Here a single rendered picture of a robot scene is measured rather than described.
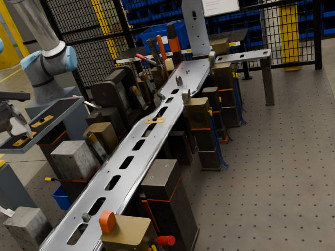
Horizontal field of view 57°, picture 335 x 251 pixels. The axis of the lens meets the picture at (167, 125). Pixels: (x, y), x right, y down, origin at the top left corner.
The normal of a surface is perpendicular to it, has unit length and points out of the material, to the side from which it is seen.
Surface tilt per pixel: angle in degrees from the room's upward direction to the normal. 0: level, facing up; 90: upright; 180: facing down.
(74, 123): 90
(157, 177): 0
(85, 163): 90
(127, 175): 0
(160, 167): 0
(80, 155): 90
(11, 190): 90
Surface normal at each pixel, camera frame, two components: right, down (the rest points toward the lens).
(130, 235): -0.26, -0.84
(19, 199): 0.90, -0.04
